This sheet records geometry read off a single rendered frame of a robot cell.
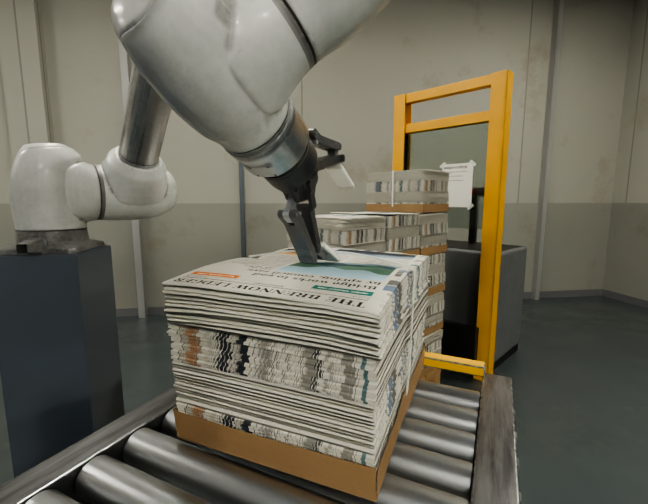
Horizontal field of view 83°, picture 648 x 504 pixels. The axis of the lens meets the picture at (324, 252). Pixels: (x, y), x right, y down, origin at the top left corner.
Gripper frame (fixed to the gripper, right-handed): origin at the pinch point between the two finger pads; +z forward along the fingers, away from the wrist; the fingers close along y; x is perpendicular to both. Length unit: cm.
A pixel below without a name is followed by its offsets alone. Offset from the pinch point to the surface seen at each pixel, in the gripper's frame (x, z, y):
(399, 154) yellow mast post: -42, 165, -125
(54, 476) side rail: -22, -17, 43
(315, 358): 7.7, -14.4, 23.1
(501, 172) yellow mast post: 24, 152, -100
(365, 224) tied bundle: -28, 86, -37
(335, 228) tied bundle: -37, 76, -30
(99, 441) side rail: -23.4, -11.6, 39.8
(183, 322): -10.4, -16.3, 22.1
